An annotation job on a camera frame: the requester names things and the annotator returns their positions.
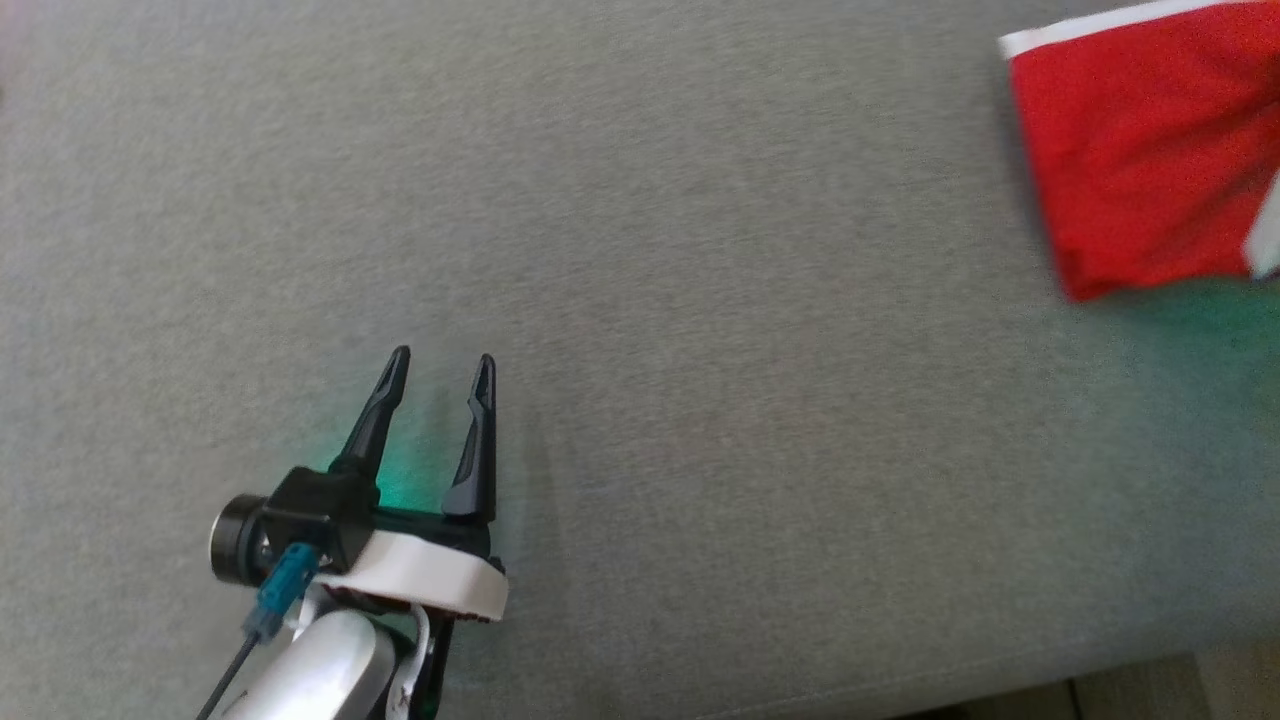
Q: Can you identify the grey sofa seat cushion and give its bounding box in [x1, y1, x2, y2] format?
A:
[0, 0, 1280, 720]

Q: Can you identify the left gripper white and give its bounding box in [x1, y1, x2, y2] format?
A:
[318, 346, 509, 623]

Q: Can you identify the red shorts white stripe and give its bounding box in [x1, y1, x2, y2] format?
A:
[999, 0, 1280, 303]

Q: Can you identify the left camera cable blue plug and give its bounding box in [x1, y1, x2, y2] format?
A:
[195, 543, 323, 720]

